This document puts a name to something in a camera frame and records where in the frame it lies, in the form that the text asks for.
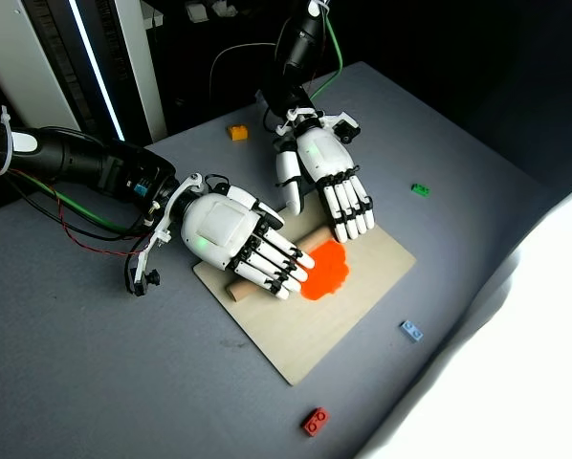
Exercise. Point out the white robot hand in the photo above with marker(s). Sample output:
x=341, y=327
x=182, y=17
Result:
x=219, y=225
x=326, y=153

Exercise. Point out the wooden rolling pin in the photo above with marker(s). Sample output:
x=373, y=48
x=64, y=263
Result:
x=245, y=289

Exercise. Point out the yellow toy brick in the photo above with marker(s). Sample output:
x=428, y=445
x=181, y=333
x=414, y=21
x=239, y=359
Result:
x=238, y=133

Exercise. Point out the green toy brick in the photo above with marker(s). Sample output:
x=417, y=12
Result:
x=421, y=190

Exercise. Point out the orange play dough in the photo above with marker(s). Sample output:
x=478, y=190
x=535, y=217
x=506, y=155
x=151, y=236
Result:
x=329, y=272

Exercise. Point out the light wooden board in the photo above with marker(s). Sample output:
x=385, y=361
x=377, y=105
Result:
x=324, y=334

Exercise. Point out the white body column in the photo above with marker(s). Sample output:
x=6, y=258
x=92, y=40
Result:
x=142, y=72

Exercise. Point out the white light strip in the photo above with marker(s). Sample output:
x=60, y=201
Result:
x=101, y=81

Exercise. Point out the light blue toy brick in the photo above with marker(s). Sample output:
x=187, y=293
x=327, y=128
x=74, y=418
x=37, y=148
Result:
x=411, y=331

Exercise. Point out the grey table cloth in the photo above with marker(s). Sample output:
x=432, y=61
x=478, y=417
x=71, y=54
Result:
x=99, y=382

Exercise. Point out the red toy brick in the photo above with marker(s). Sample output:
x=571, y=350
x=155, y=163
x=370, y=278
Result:
x=314, y=423

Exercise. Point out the white side panel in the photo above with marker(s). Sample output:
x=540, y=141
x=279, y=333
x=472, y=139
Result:
x=28, y=57

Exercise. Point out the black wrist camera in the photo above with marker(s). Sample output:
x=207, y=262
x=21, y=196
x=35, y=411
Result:
x=348, y=131
x=140, y=284

